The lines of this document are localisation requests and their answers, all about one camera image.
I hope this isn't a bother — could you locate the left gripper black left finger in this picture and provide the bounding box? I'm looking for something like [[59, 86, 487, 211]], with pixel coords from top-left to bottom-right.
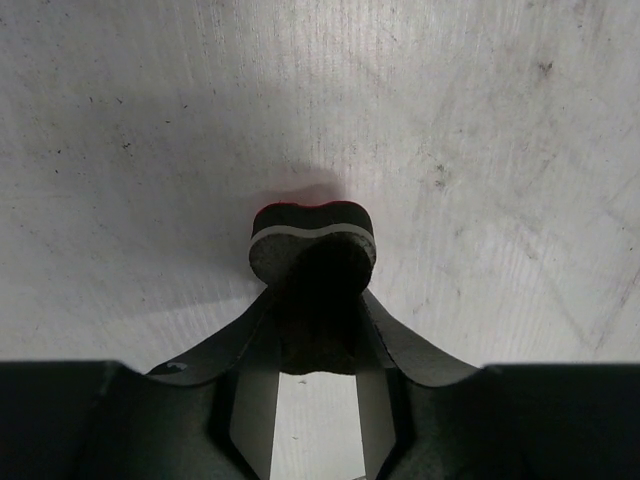
[[1, 293, 280, 479]]

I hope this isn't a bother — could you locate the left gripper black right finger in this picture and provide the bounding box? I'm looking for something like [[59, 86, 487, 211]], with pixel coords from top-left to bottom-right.
[[356, 293, 639, 479]]

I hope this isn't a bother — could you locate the black whiteboard eraser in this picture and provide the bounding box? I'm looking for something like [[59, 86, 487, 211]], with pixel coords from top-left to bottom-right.
[[248, 201, 377, 375]]

